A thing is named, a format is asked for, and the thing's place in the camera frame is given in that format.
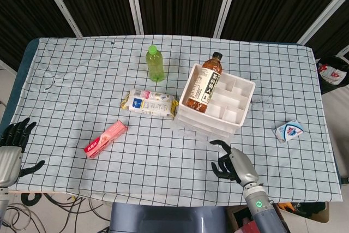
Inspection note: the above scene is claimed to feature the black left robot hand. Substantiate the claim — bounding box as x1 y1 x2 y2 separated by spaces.
0 117 46 187

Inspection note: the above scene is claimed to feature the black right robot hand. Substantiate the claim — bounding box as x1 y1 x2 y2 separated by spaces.
209 139 259 184

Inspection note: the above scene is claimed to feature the blue foam block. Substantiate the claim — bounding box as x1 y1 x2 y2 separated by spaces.
274 120 305 144

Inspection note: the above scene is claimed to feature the pink Colgate toothpaste box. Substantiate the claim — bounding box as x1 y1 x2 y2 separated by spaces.
83 120 128 159

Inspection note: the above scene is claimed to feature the brown tea bottle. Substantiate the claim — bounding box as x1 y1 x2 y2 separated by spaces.
186 51 224 113

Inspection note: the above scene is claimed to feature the grey blue robot torso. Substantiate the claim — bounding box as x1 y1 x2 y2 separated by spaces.
110 202 228 233

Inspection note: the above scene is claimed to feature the white black checkered tablecloth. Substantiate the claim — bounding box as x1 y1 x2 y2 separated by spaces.
7 35 343 204

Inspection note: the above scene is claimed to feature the white wet wipes pack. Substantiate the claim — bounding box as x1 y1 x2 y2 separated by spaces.
121 88 179 121

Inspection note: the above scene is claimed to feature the red white bag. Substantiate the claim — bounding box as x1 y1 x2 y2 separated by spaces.
316 55 349 94

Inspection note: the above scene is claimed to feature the green plastic bottle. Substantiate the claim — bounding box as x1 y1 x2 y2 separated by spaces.
146 46 165 82

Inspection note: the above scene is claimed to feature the white floor cable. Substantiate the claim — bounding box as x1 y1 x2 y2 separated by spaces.
5 202 39 233

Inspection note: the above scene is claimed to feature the white plastic drawer organizer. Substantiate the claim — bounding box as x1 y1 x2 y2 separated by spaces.
171 63 256 141

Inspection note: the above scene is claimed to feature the black floor cable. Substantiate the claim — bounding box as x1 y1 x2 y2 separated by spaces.
40 193 110 222

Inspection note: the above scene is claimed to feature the white partition post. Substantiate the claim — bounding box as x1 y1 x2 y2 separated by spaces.
35 0 83 38
211 0 241 38
122 0 145 36
297 0 349 46

